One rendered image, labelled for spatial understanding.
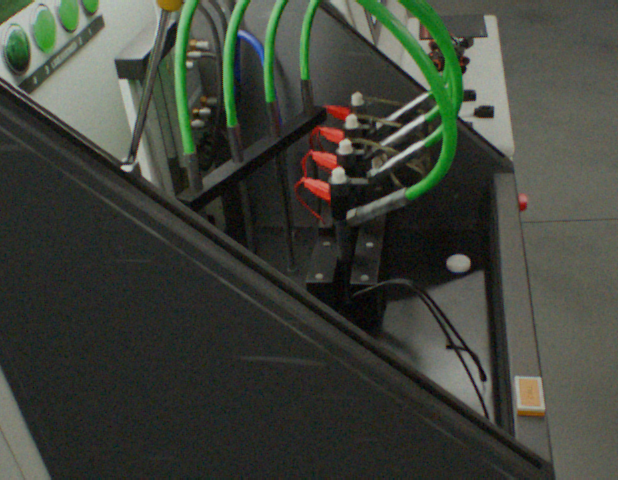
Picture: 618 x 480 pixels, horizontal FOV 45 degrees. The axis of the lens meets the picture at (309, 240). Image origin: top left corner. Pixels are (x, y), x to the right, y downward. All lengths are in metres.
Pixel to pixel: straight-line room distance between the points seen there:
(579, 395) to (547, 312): 0.36
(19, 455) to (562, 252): 2.18
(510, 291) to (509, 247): 0.10
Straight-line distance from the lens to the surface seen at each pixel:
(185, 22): 0.92
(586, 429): 2.19
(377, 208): 0.87
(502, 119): 1.45
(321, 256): 1.08
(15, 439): 0.94
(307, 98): 1.21
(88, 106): 0.94
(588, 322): 2.51
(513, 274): 1.10
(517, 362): 0.96
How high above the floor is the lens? 1.62
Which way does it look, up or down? 35 degrees down
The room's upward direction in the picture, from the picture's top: 6 degrees counter-clockwise
